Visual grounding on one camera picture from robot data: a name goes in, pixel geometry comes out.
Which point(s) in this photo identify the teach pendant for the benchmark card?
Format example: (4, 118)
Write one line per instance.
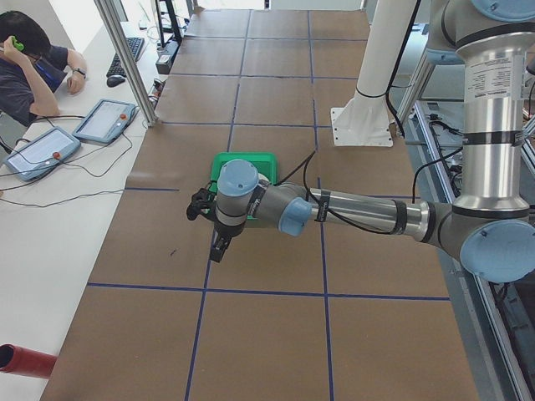
(42, 155)
(105, 121)

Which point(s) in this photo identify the near teach pendant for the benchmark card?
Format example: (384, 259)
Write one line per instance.
(42, 155)

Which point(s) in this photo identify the green plastic tray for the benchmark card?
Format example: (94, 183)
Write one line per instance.
(267, 163)

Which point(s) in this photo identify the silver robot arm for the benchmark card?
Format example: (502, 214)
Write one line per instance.
(486, 227)

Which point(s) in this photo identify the black computer mouse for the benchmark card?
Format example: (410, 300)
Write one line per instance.
(115, 80)

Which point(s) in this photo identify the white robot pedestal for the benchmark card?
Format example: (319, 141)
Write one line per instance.
(364, 120)

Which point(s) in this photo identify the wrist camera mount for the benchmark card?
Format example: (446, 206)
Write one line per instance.
(202, 204)

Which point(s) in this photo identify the aluminium frame post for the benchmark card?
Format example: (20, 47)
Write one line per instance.
(113, 26)

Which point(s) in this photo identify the far teach pendant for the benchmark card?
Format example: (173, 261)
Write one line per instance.
(105, 121)

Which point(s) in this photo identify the red cylinder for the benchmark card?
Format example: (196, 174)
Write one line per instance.
(26, 362)

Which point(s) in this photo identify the seated person dark shirt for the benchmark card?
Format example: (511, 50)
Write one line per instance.
(32, 69)

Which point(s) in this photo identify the white round plate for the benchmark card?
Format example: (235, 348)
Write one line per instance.
(263, 178)

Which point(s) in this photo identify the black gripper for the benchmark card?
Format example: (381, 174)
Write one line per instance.
(226, 230)

